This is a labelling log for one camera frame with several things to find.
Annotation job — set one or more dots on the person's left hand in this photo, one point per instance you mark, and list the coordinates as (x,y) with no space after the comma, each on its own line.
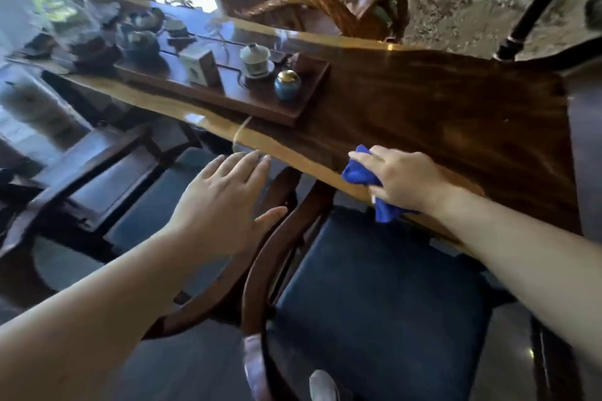
(221,217)

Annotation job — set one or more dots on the person's right hand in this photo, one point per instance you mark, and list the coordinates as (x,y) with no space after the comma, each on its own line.
(409,180)

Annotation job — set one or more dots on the person's left middle finger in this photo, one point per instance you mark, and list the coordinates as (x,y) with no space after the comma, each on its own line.
(247,168)

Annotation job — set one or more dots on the person's left little finger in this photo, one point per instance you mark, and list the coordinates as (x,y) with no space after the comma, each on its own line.
(211,168)

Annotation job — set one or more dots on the person's left thumb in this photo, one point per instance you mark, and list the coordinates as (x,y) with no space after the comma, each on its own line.
(273,217)

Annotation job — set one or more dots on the blue cleaning cloth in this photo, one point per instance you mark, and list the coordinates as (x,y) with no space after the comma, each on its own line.
(357,175)

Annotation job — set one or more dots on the person's left forearm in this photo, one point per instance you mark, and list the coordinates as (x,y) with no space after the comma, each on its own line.
(94,311)

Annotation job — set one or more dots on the person's right forearm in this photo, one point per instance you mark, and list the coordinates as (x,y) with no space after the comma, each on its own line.
(522,255)

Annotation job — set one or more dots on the dark wooden tea tray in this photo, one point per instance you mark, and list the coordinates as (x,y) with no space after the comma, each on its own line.
(263,107)

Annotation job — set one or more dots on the dark blue seat cushion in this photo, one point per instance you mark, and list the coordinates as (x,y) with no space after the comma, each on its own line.
(381,311)
(146,208)

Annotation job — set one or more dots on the blue jar with gold lid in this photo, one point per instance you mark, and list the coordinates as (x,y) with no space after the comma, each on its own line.
(287,86)

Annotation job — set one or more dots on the white saucer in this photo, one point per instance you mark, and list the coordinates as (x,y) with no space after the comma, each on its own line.
(268,73)

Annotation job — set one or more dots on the small pale square box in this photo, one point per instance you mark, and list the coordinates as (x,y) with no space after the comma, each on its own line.
(200,66)

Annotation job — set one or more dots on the white lidded tea cup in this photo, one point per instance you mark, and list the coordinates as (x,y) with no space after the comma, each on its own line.
(255,58)

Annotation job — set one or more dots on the dark round teapot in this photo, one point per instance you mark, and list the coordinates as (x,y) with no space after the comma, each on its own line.
(140,42)
(148,19)

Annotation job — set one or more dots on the small dark lidded cup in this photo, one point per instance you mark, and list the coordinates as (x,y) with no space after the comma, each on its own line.
(176,27)

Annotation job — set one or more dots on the white shoe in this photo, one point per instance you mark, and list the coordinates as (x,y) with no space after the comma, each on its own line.
(323,386)

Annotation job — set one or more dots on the black pole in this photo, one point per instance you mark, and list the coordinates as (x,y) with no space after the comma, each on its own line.
(536,6)

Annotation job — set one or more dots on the wooden armchair frame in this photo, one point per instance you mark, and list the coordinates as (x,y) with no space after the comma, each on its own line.
(94,165)
(273,250)

